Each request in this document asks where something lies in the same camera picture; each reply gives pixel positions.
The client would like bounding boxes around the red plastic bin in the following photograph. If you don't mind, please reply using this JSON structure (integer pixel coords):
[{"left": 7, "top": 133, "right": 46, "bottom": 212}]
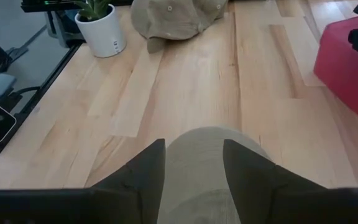
[{"left": 313, "top": 14, "right": 358, "bottom": 135}]

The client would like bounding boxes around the black aluminium table frame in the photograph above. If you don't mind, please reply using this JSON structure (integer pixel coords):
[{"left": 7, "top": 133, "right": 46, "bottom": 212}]
[{"left": 0, "top": 42, "right": 84, "bottom": 180}]

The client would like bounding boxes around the small potted plant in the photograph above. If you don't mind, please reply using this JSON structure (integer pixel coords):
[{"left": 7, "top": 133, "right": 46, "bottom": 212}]
[{"left": 74, "top": 3, "right": 127, "bottom": 59}]

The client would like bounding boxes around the green succulent plant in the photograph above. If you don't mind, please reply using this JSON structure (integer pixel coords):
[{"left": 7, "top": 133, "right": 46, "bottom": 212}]
[{"left": 75, "top": 0, "right": 113, "bottom": 22}]

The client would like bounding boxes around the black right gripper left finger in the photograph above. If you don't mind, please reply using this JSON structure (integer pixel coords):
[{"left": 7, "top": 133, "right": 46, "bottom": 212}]
[{"left": 91, "top": 139, "right": 167, "bottom": 224}]

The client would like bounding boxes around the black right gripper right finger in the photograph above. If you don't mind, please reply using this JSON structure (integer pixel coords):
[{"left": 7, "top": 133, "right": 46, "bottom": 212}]
[{"left": 223, "top": 139, "right": 328, "bottom": 224}]

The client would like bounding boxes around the khaki cap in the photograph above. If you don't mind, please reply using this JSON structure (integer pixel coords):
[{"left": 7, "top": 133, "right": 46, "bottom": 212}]
[
  {"left": 156, "top": 126, "right": 273, "bottom": 224},
  {"left": 130, "top": 0, "right": 229, "bottom": 54}
]

